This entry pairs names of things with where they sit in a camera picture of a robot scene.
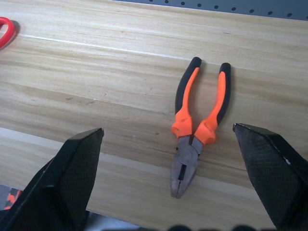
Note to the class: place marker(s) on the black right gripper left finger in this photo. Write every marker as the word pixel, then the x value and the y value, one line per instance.
pixel 60 183

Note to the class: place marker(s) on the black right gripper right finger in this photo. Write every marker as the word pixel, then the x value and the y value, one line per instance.
pixel 274 173

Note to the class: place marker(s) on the grey perforated pegboard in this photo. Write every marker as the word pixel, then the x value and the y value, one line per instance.
pixel 264 6

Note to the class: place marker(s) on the orange and black object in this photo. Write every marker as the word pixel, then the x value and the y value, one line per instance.
pixel 10 198

